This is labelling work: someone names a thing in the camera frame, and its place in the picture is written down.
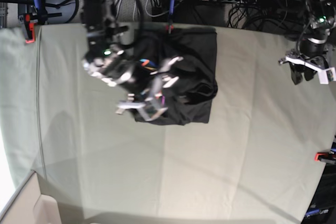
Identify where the red black clamp middle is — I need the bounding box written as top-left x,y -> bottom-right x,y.
165,24 -> 174,34

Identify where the red black clamp left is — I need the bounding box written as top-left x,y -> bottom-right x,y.
19,14 -> 35,44

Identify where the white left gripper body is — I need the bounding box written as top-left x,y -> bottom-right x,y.
278,50 -> 335,84

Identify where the red black clamp right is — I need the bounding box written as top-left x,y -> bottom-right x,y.
314,152 -> 335,165

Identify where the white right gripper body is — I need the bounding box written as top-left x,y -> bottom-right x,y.
116,56 -> 184,122

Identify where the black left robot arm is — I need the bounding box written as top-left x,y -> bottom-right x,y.
278,0 -> 335,85

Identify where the white cable bundle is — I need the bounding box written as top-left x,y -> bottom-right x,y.
112,0 -> 144,23

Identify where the black t-shirt with colourful logo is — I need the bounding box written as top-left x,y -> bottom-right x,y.
134,27 -> 218,125

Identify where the white box corner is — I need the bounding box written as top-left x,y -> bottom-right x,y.
1,170 -> 61,224

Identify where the red black clamp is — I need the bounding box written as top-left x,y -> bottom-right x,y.
165,24 -> 174,34
314,152 -> 335,165
19,14 -> 35,44

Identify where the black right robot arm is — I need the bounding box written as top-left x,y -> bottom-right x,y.
80,0 -> 183,122

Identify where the black round base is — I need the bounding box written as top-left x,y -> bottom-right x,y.
46,0 -> 79,25

